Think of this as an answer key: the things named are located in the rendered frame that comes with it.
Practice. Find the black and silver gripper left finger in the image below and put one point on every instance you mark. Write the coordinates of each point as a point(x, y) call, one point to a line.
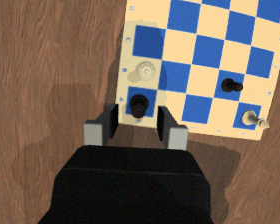
point(103, 128)

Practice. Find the blue and cream chessboard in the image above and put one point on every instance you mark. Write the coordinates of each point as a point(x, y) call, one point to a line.
point(195, 45)

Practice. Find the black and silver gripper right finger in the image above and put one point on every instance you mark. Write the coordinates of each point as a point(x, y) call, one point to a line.
point(173, 135)

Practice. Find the white chess piece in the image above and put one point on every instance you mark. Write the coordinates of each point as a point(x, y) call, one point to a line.
point(146, 71)
point(249, 117)

